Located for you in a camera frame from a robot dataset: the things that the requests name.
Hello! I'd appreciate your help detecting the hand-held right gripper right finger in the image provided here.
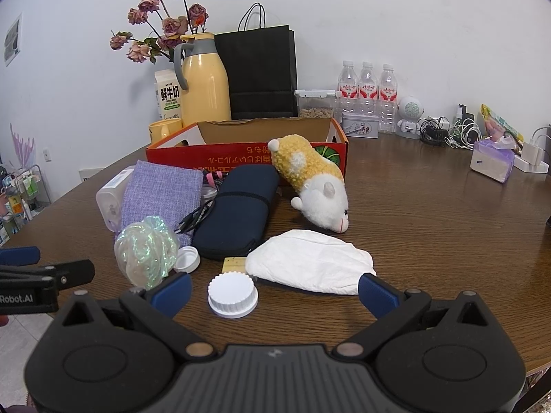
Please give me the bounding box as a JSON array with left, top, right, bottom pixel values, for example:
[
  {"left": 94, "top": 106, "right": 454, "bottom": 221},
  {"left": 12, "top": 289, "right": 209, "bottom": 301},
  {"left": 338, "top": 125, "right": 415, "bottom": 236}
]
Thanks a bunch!
[{"left": 336, "top": 272, "right": 501, "bottom": 361}]

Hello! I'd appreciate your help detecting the white plastic pack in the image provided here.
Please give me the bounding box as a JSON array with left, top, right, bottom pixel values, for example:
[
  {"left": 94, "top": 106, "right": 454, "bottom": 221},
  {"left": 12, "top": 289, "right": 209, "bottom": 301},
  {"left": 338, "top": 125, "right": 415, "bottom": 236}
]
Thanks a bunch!
[{"left": 96, "top": 171, "right": 135, "bottom": 230}]

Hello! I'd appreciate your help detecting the small dark spray bottle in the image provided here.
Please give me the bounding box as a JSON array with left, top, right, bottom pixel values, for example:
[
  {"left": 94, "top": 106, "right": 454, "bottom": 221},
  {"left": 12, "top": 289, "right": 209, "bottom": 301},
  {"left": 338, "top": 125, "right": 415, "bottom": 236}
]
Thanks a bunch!
[{"left": 454, "top": 104, "right": 474, "bottom": 132}]

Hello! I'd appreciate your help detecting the white cloth bag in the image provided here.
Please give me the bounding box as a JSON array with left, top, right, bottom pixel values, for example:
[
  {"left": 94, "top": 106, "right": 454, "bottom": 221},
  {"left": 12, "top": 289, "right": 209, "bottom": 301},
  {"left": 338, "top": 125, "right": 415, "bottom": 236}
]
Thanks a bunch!
[{"left": 245, "top": 229, "right": 376, "bottom": 296}]

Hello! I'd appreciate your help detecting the white milk carton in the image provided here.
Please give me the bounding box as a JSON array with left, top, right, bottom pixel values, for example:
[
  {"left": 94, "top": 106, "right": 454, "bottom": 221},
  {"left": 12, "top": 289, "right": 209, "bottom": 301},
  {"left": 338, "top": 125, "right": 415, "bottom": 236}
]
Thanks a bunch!
[{"left": 154, "top": 70, "right": 184, "bottom": 121}]

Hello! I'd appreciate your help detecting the large white ribbed lid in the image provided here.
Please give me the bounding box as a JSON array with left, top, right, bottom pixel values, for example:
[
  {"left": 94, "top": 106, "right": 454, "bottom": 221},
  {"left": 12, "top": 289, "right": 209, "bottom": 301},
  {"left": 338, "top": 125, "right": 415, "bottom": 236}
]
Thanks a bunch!
[{"left": 208, "top": 272, "right": 259, "bottom": 320}]

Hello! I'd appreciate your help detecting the purple fabric pouch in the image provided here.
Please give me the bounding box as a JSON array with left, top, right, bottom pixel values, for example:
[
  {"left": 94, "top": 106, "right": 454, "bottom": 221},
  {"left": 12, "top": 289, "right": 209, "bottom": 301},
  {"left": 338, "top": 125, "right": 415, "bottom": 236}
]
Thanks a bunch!
[{"left": 114, "top": 160, "right": 204, "bottom": 248}]

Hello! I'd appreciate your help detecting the white cable tangle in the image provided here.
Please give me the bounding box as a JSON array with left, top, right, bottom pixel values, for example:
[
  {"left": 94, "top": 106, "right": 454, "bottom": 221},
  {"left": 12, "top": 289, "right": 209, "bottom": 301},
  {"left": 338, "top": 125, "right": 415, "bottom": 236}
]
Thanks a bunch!
[{"left": 448, "top": 123, "right": 483, "bottom": 150}]

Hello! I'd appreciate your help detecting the grey printed tin box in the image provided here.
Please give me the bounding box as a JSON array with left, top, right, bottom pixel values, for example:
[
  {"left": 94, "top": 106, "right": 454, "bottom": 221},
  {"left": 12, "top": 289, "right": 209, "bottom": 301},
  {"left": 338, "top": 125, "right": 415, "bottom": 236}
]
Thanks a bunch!
[{"left": 341, "top": 113, "right": 380, "bottom": 138}]

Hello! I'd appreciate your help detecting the clear water bottle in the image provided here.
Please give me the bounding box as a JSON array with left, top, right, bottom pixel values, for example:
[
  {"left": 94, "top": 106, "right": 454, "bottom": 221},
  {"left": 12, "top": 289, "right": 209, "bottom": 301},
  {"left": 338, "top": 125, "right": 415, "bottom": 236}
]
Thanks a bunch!
[
  {"left": 339, "top": 61, "right": 359, "bottom": 115},
  {"left": 378, "top": 64, "right": 397, "bottom": 135},
  {"left": 358, "top": 62, "right": 378, "bottom": 115}
]

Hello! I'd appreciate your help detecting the colourful snack packet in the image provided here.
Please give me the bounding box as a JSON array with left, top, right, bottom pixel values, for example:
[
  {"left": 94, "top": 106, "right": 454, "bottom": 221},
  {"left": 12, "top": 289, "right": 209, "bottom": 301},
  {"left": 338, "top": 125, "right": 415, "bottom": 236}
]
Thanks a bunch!
[{"left": 480, "top": 104, "right": 524, "bottom": 145}]

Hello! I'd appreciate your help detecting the black cable tangle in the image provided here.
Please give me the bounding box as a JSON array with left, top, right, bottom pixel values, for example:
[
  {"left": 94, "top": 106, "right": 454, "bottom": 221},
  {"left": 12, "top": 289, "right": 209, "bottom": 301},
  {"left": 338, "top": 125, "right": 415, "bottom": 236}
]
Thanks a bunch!
[{"left": 418, "top": 117, "right": 450, "bottom": 147}]

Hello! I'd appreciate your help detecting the small white cap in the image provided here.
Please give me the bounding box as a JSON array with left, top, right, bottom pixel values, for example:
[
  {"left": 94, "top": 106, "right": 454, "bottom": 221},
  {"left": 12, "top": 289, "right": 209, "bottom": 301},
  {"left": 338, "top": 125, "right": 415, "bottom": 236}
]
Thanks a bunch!
[{"left": 173, "top": 246, "right": 201, "bottom": 273}]

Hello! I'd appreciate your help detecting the clear snack container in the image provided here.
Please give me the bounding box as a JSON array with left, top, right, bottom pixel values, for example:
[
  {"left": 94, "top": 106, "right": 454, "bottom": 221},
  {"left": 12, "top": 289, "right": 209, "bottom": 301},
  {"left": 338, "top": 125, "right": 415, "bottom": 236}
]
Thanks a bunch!
[{"left": 295, "top": 89, "right": 337, "bottom": 119}]

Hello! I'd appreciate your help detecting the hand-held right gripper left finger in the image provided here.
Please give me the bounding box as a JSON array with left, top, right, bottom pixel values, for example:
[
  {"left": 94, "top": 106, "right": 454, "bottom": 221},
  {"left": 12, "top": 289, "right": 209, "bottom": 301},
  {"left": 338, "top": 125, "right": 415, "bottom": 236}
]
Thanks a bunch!
[{"left": 51, "top": 272, "right": 217, "bottom": 363}]

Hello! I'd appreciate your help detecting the black cable with pink ties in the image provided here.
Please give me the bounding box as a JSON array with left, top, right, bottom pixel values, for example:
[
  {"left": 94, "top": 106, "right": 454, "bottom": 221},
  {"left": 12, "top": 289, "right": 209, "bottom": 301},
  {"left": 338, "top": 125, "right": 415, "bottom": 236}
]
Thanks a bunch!
[{"left": 177, "top": 171, "right": 225, "bottom": 235}]

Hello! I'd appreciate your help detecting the iridescent ball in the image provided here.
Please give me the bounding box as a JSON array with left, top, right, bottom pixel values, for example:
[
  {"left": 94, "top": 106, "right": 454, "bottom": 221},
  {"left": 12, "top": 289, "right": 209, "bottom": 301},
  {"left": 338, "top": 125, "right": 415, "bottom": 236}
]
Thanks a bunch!
[{"left": 114, "top": 216, "right": 180, "bottom": 290}]

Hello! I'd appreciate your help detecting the yellow thermos jug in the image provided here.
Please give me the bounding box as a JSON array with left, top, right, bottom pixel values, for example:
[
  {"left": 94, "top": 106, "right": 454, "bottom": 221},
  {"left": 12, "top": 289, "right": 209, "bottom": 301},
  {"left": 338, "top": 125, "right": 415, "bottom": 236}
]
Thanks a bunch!
[{"left": 173, "top": 33, "right": 232, "bottom": 127}]

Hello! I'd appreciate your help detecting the black paper bag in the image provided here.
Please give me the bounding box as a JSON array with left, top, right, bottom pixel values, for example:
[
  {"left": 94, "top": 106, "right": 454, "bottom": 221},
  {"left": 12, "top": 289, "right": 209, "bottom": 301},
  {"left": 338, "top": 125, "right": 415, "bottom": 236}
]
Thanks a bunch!
[{"left": 214, "top": 3, "right": 299, "bottom": 120}]

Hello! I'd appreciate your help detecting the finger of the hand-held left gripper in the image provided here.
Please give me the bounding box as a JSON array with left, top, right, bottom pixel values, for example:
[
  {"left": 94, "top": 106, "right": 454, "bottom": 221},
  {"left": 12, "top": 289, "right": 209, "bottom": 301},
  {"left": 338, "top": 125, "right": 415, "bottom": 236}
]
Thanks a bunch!
[
  {"left": 0, "top": 246, "right": 41, "bottom": 266},
  {"left": 0, "top": 259, "right": 95, "bottom": 289}
]

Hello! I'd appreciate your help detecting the dried pink flower bouquet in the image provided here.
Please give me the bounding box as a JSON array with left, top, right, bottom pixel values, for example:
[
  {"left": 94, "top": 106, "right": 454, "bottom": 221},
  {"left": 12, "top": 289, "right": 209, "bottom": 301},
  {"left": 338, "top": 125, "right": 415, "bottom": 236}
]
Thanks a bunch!
[{"left": 110, "top": 0, "right": 209, "bottom": 65}]

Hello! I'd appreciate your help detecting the yellow mug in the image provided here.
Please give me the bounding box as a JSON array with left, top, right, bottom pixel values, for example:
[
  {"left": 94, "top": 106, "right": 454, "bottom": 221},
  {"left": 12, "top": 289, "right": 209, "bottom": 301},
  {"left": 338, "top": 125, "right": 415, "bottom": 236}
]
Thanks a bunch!
[{"left": 149, "top": 118, "right": 184, "bottom": 142}]

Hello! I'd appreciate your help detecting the purple tissue pack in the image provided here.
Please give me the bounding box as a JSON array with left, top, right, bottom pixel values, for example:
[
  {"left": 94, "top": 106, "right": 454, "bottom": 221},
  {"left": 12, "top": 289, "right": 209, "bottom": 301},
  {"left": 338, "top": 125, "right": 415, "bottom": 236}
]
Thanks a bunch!
[{"left": 470, "top": 138, "right": 515, "bottom": 183}]

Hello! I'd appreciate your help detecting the wire shelf rack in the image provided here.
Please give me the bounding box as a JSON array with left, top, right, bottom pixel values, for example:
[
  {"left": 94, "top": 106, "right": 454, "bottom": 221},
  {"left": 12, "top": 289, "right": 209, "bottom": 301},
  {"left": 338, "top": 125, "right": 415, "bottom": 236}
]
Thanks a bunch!
[{"left": 0, "top": 164, "right": 52, "bottom": 246}]

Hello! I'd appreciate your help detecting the white robot toy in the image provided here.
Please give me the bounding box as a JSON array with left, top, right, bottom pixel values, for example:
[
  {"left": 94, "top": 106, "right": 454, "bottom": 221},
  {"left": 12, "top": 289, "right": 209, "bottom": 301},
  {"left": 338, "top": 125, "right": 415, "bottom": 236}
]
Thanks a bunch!
[{"left": 395, "top": 96, "right": 425, "bottom": 139}]

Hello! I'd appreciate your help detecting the red cardboard box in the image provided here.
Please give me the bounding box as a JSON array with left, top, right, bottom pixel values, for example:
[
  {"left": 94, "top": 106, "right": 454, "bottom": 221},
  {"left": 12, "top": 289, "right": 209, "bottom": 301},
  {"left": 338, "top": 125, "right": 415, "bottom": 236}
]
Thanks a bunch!
[{"left": 145, "top": 117, "right": 349, "bottom": 187}]

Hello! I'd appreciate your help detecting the purple wall decal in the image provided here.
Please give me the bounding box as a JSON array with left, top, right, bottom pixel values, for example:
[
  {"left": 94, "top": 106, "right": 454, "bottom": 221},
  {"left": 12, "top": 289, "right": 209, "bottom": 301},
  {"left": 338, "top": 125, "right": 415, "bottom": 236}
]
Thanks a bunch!
[{"left": 9, "top": 123, "right": 37, "bottom": 168}]

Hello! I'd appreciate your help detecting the wall poster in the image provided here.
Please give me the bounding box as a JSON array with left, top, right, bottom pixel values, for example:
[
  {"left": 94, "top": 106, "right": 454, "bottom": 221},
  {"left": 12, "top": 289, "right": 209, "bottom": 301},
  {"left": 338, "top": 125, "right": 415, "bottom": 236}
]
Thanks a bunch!
[{"left": 4, "top": 13, "right": 23, "bottom": 67}]

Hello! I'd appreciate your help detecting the navy zip case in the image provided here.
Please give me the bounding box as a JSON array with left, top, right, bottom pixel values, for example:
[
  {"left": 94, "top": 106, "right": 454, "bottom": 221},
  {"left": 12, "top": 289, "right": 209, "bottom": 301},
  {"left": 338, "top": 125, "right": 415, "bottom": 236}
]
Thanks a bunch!
[{"left": 191, "top": 164, "right": 281, "bottom": 261}]

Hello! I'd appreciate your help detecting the yellow white plush hamster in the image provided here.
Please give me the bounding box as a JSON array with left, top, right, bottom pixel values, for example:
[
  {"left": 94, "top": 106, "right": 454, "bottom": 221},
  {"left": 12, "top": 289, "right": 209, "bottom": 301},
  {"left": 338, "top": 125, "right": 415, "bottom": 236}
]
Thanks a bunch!
[{"left": 268, "top": 135, "right": 350, "bottom": 234}]

